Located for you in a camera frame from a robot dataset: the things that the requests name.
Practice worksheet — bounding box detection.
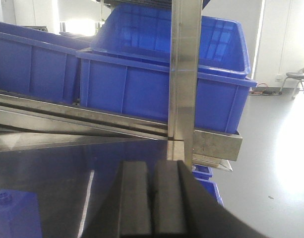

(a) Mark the orange cable on floor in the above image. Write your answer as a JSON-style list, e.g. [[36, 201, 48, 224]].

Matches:
[[249, 83, 283, 96]]

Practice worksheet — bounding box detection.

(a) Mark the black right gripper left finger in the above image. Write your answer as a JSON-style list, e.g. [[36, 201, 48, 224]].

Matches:
[[82, 161, 152, 238]]

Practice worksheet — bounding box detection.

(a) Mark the blue bin front left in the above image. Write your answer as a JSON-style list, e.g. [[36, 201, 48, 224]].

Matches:
[[0, 22, 90, 104]]

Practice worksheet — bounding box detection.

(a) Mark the blue bottle part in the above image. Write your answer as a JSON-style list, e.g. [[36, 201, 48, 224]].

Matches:
[[0, 189, 42, 238]]

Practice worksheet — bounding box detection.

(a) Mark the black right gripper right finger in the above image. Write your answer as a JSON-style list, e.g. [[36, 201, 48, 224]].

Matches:
[[152, 160, 264, 238]]

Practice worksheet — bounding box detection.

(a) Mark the blue bin front right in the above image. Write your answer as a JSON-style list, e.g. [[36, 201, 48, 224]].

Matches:
[[76, 51, 256, 134]]

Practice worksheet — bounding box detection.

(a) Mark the stainless steel shelf rack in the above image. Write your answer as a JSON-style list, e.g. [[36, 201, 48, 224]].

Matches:
[[0, 0, 243, 172]]

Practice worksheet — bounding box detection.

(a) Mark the tilted blue bin stacked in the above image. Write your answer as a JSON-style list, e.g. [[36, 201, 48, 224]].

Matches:
[[90, 3, 250, 79]]

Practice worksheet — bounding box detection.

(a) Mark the grey metal chair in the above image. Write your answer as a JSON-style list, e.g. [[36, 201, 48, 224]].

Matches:
[[279, 67, 304, 100]]

